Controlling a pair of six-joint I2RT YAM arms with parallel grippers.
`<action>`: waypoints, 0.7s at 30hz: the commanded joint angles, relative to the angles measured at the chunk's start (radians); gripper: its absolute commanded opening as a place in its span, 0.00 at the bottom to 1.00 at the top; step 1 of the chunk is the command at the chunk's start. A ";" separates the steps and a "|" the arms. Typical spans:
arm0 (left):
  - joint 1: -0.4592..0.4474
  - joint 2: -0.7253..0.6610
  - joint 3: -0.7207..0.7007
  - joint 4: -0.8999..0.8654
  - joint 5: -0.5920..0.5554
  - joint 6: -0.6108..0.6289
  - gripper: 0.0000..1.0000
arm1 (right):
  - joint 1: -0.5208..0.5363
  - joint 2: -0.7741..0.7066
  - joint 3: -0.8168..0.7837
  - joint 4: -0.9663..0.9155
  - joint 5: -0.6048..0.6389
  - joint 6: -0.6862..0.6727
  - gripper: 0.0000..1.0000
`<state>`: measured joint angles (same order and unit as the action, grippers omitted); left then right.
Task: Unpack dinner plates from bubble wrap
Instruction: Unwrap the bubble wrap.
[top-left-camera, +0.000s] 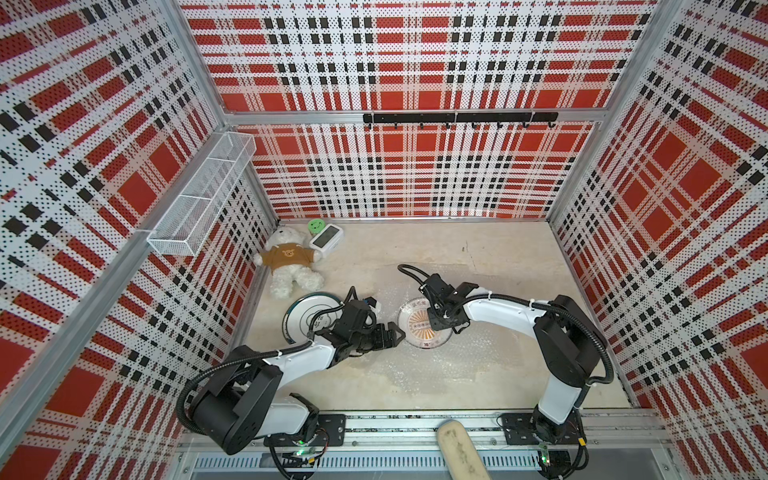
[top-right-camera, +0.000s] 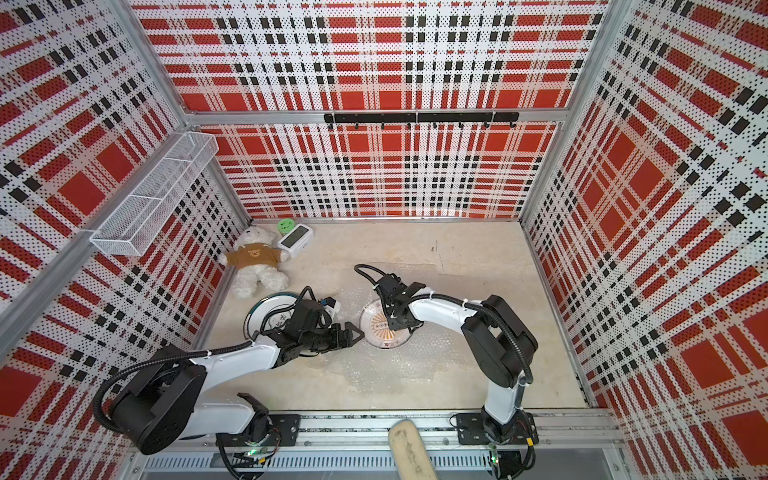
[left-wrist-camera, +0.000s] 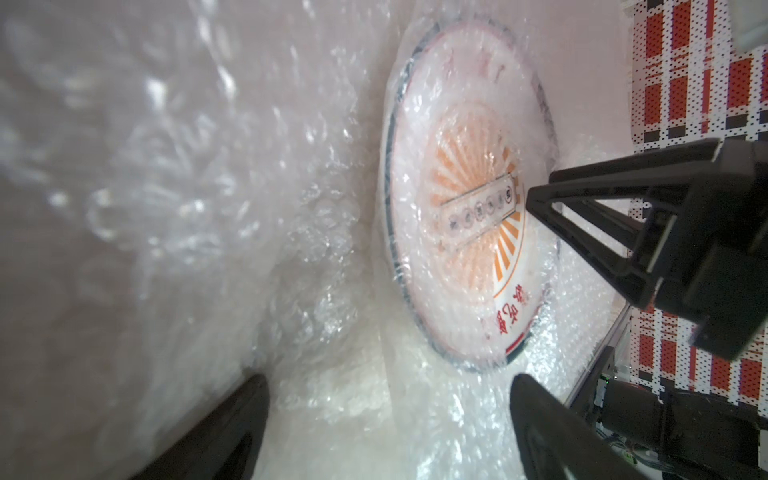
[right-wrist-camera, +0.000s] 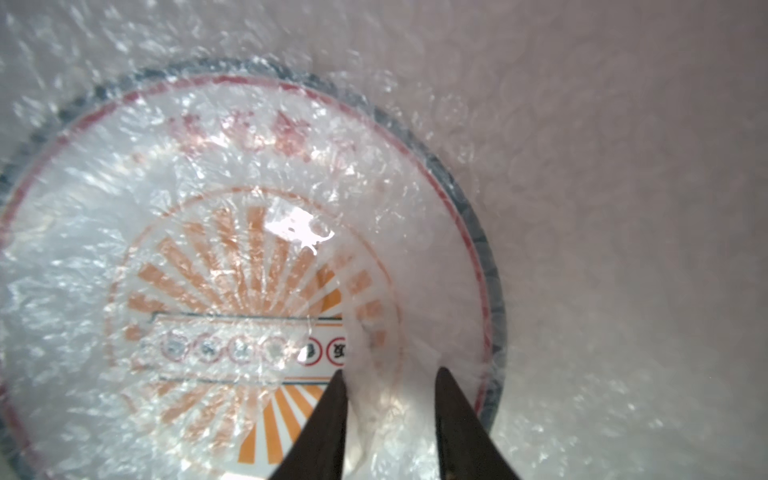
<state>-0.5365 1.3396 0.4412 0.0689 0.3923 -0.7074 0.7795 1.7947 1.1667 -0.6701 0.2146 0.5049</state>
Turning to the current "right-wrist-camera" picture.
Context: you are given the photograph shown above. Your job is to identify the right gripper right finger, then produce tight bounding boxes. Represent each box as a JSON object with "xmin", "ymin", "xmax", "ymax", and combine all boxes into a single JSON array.
[{"xmin": 434, "ymin": 367, "xmax": 520, "ymax": 480}]

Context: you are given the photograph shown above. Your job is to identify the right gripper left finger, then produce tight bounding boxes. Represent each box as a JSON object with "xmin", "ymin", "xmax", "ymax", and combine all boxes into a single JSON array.
[{"xmin": 270, "ymin": 370, "xmax": 349, "ymax": 480}]

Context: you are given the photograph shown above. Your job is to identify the pink plate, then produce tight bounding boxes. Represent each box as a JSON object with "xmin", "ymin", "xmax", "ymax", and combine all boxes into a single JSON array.
[{"xmin": 1, "ymin": 59, "xmax": 507, "ymax": 479}]

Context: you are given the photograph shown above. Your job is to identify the bubble wrap sheet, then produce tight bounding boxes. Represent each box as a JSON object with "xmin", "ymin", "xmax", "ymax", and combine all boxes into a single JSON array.
[{"xmin": 1, "ymin": 1, "xmax": 767, "ymax": 479}]

